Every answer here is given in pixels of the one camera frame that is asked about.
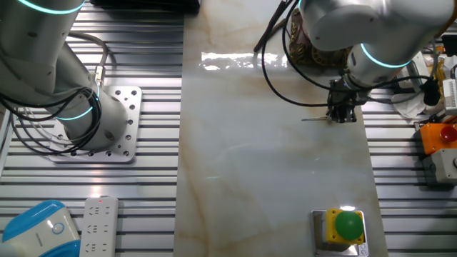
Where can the grey box red button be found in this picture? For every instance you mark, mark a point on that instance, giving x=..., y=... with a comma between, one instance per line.
x=442, y=166

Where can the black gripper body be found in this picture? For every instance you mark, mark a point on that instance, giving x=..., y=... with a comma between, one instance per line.
x=344, y=97

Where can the white power strip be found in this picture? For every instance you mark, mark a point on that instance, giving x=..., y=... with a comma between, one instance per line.
x=99, y=228

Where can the blue white round device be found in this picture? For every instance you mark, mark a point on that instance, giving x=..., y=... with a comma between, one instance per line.
x=35, y=232

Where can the black foam microphone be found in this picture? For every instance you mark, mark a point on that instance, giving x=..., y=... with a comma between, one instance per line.
x=431, y=92

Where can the brown gold rotary phone base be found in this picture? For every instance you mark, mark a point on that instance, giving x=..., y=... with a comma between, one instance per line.
x=300, y=43

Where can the white crumpled tissue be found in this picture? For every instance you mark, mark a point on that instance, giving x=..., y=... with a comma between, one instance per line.
x=410, y=107

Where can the silver robot mounting plate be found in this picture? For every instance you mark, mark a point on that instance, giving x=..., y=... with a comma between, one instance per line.
x=132, y=125

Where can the ribbed silver camera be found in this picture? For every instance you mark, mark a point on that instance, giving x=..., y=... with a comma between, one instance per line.
x=450, y=96

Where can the orange emergency stop box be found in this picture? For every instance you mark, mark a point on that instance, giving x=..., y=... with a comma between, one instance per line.
x=432, y=137

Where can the yellow plastic bag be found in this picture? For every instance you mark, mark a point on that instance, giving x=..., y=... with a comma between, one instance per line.
x=440, y=71

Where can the green button yellow box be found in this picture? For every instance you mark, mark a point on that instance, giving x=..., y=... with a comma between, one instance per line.
x=348, y=226

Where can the orange brown bag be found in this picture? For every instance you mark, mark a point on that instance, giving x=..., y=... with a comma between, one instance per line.
x=451, y=28

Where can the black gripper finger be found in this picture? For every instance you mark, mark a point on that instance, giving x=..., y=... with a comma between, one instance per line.
x=333, y=113
x=350, y=114

